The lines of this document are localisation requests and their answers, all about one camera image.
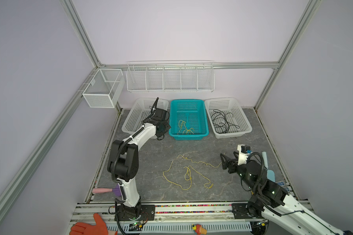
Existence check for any white mesh wall box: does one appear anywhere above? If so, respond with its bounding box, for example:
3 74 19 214
82 69 125 108

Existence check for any white plastic basket right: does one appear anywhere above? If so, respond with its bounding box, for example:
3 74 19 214
205 98 253 139

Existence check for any white plastic basket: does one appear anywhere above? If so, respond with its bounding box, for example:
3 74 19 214
122 98 170 139
205 98 253 139

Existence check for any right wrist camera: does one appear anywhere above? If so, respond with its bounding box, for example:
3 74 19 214
237 145 252 165

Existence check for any pink object at edge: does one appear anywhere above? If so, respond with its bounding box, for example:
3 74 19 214
92 188 114 194

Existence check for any black cable pulled free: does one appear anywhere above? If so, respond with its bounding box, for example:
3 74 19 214
211 109 240 134

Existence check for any red yellow toy figure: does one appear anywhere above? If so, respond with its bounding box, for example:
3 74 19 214
192 224 207 235

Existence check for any white plastic basket left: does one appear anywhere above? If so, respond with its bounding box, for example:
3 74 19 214
122 98 170 139

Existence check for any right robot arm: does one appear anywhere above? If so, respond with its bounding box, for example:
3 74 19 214
220 151 352 235

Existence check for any purple object under arm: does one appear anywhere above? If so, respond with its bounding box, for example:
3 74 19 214
112 185 122 198

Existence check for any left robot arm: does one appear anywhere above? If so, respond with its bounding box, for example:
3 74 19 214
107 98 171 219

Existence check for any red gloved hand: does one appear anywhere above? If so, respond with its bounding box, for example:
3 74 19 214
69 213 118 235

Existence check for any light blue scoop tool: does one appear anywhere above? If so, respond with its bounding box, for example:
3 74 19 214
261 151 276 183

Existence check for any white wire wall rack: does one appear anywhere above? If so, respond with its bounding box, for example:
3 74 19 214
126 60 215 93

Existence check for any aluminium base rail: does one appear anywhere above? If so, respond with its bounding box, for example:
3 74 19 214
69 199 312 235

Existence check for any teal plastic basket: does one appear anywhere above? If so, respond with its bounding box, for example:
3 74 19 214
169 99 209 141

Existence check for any aluminium frame post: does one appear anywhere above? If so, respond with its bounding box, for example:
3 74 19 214
254 0 322 112

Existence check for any blue white patterned cloth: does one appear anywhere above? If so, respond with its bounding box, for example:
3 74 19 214
276 181 290 191

